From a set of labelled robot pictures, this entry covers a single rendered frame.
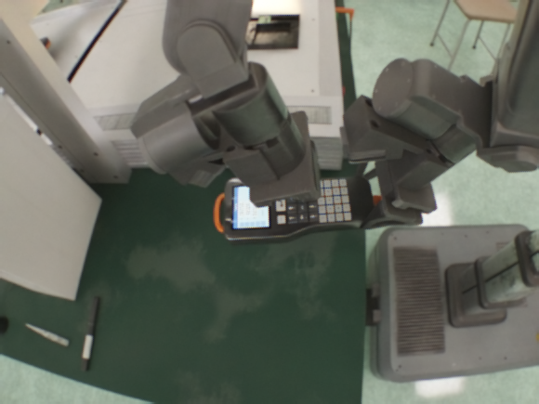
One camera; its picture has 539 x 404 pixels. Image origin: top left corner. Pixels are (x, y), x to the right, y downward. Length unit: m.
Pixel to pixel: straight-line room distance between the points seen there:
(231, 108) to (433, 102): 0.16
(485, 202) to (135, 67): 1.49
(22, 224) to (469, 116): 0.59
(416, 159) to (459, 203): 1.26
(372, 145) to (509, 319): 1.00
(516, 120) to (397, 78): 0.11
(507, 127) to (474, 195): 1.39
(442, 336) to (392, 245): 0.35
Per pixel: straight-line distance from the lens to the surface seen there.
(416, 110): 0.28
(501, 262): 0.90
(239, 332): 0.54
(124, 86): 0.76
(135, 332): 0.60
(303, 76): 0.64
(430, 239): 1.16
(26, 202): 0.58
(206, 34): 0.22
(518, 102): 0.24
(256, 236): 0.42
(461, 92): 0.30
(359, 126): 0.30
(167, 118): 0.29
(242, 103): 0.26
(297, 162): 0.33
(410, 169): 0.34
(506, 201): 1.73
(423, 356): 1.08
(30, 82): 0.57
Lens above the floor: 1.28
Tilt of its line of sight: 61 degrees down
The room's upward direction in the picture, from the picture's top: 9 degrees counter-clockwise
